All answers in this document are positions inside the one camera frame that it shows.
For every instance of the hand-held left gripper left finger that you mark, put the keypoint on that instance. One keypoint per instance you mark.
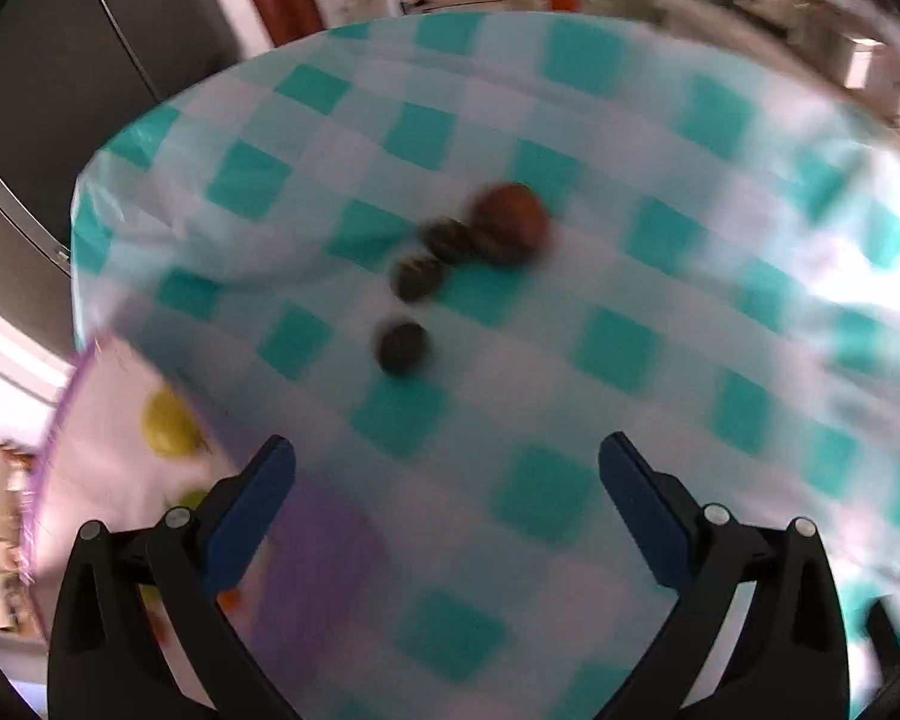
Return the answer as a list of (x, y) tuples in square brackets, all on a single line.
[(251, 514)]

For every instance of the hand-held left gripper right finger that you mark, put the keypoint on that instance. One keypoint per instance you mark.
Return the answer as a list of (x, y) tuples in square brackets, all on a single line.
[(645, 514)]

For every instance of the purple cardboard box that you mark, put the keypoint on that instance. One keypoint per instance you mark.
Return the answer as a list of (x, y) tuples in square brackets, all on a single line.
[(322, 540)]

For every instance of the yellow pear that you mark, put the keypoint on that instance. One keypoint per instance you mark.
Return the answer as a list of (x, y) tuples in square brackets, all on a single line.
[(169, 421)]

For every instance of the teal checked tablecloth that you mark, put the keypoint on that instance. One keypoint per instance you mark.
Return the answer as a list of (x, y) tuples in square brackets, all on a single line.
[(570, 360)]

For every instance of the dark dried fruit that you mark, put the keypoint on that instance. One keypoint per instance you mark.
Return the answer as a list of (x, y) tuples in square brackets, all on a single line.
[(450, 240), (416, 277), (402, 346)]

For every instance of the dark brown round fruit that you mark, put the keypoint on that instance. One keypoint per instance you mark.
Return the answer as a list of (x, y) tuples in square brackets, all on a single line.
[(511, 223)]

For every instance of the dark grey cabinet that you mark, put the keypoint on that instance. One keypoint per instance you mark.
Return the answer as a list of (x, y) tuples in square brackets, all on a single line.
[(82, 75)]

